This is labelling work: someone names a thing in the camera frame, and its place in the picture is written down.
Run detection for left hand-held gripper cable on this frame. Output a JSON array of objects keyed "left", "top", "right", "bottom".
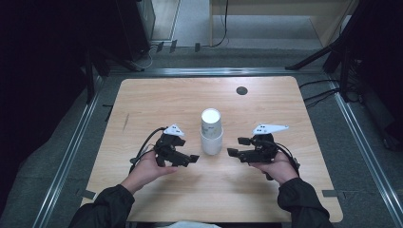
[{"left": 128, "top": 126, "right": 168, "bottom": 175}]

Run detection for light wooden desk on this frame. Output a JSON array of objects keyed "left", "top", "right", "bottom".
[{"left": 208, "top": 0, "right": 360, "bottom": 48}]

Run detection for black floor tape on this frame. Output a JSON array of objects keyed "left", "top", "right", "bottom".
[{"left": 102, "top": 104, "right": 114, "bottom": 123}]

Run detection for right hand-held gripper cable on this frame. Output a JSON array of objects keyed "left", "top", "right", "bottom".
[{"left": 274, "top": 142, "right": 301, "bottom": 181}]

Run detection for person's left hand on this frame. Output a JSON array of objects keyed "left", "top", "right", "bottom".
[{"left": 122, "top": 150, "right": 179, "bottom": 195}]

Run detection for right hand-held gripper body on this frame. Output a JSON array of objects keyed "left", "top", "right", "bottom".
[{"left": 248, "top": 123, "right": 290, "bottom": 165}]

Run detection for dark curtain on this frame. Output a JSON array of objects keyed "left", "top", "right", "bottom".
[
  {"left": 0, "top": 0, "right": 122, "bottom": 203},
  {"left": 348, "top": 0, "right": 403, "bottom": 151}
]

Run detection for hand-held gripper cable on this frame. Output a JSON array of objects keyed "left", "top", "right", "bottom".
[
  {"left": 128, "top": 126, "right": 168, "bottom": 175},
  {"left": 274, "top": 142, "right": 301, "bottom": 181}
]

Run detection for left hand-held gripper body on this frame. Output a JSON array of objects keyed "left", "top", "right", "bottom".
[{"left": 153, "top": 123, "right": 186, "bottom": 168}]

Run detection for black metal stand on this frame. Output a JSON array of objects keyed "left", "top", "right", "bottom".
[{"left": 84, "top": 47, "right": 145, "bottom": 104}]

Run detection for black computer tower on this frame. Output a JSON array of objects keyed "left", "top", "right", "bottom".
[{"left": 115, "top": 0, "right": 156, "bottom": 61}]

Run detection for white paper cup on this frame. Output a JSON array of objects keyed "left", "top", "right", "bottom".
[{"left": 200, "top": 127, "right": 224, "bottom": 157}]

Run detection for black hanging cable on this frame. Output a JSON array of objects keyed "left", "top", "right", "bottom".
[{"left": 211, "top": 0, "right": 230, "bottom": 48}]

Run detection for metal floor rail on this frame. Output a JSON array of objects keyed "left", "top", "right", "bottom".
[
  {"left": 327, "top": 75, "right": 403, "bottom": 228},
  {"left": 31, "top": 75, "right": 106, "bottom": 228},
  {"left": 107, "top": 66, "right": 324, "bottom": 77}
]

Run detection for person's right hand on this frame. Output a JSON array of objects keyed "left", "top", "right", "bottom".
[{"left": 251, "top": 151, "right": 300, "bottom": 187}]

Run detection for black floor cable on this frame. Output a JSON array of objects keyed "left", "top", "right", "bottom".
[
  {"left": 298, "top": 79, "right": 340, "bottom": 89},
  {"left": 303, "top": 88, "right": 340, "bottom": 108}
]

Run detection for white floor cable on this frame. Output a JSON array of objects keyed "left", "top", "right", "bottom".
[{"left": 132, "top": 44, "right": 160, "bottom": 71}]

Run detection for person's white garment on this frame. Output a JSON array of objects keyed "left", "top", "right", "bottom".
[{"left": 164, "top": 220, "right": 222, "bottom": 228}]

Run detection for black tripod stand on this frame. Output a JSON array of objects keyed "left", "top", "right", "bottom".
[{"left": 284, "top": 0, "right": 374, "bottom": 103}]

